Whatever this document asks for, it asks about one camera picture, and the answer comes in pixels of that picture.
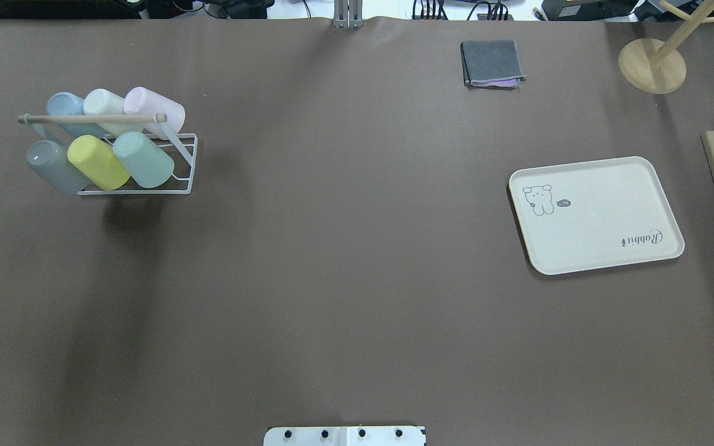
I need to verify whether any green plastic cup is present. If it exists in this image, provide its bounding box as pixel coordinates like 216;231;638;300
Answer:
113;131;175;188

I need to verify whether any pink plastic cup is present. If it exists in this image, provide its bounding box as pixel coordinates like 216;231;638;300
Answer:
122;85;186;135

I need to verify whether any grey plastic cup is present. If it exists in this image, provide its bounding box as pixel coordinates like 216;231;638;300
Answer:
26;139;91;195

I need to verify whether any wooden mug tree stand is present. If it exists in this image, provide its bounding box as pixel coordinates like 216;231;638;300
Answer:
618;1;714;94

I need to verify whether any yellow plastic cup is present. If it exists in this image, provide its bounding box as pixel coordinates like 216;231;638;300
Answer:
67;135;131;190

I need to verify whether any cream plastic cup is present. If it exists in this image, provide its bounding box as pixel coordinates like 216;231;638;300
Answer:
83;88;144;138

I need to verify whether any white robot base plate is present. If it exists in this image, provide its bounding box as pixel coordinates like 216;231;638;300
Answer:
263;426;427;445

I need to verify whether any cream rabbit tray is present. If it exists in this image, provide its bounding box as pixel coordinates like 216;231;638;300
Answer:
508;156;685;276

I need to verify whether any blue plastic cup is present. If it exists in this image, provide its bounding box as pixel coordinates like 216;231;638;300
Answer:
46;92;107;139

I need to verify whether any folded grey cloth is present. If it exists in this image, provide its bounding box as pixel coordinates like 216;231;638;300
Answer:
460;39;525;89

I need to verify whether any white wire cup rack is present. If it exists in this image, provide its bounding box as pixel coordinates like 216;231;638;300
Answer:
17;114;198;196

